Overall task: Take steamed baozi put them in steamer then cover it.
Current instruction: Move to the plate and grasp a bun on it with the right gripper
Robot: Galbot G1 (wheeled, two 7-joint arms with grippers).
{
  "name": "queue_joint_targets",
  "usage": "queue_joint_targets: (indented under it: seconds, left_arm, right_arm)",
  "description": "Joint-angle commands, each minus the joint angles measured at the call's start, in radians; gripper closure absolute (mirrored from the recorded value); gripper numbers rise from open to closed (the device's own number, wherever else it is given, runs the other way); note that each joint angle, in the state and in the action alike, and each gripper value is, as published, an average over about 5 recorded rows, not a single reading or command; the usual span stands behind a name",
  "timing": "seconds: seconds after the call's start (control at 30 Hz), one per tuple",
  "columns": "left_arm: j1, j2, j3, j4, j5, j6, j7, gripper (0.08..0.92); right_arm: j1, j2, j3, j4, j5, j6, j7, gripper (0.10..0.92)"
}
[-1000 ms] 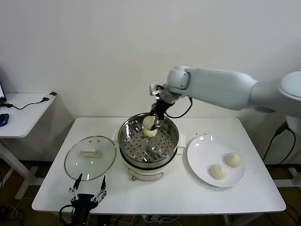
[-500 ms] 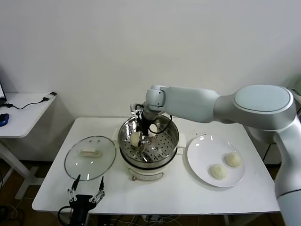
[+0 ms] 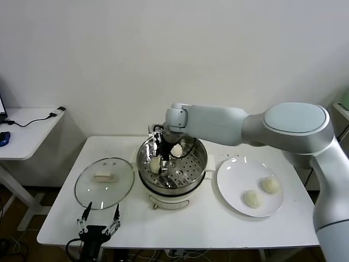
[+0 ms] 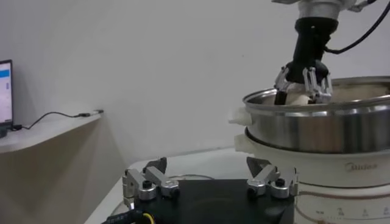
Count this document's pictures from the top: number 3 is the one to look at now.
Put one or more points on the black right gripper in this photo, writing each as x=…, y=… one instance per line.
x=165, y=148

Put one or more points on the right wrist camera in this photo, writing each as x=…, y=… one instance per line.
x=155, y=133

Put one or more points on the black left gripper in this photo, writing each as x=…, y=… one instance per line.
x=92, y=241

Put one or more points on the cream electric cooking pot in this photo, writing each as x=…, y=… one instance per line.
x=169, y=202

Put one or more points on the white steamed baozi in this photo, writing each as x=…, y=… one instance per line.
x=270, y=185
x=177, y=151
x=155, y=166
x=253, y=199

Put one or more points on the stainless steel steamer basket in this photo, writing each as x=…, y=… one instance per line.
x=145, y=152

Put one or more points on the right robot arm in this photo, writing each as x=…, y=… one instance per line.
x=294, y=122

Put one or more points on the white power strip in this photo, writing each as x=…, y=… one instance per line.
x=177, y=253

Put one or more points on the black laptop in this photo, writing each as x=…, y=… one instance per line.
x=2, y=109

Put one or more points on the round glass pot lid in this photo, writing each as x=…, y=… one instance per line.
x=103, y=166

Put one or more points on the black and white adapter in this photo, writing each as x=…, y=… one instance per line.
x=57, y=112

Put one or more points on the blue computer mouse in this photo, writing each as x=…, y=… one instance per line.
x=4, y=138

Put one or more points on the white round plate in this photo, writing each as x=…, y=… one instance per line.
x=231, y=177

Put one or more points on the white side table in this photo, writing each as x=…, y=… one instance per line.
x=27, y=142

